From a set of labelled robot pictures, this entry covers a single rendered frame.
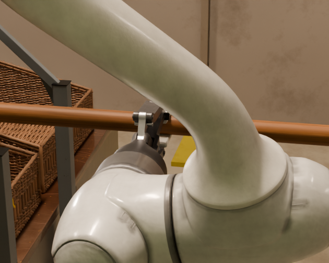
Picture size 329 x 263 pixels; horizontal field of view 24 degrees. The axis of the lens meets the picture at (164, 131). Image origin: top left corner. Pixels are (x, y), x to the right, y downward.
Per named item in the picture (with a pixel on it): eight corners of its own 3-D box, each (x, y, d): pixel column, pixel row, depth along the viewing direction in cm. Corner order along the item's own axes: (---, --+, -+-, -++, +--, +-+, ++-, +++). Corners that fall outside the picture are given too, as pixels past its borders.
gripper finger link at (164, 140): (166, 143, 108) (166, 147, 108) (174, 126, 114) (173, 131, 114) (145, 141, 108) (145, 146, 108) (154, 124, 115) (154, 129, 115)
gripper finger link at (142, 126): (129, 163, 96) (127, 127, 93) (137, 141, 100) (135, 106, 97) (148, 164, 95) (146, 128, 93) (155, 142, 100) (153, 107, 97)
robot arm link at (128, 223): (89, 249, 90) (198, 239, 87) (49, 327, 75) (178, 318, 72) (68, 165, 86) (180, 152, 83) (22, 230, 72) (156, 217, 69)
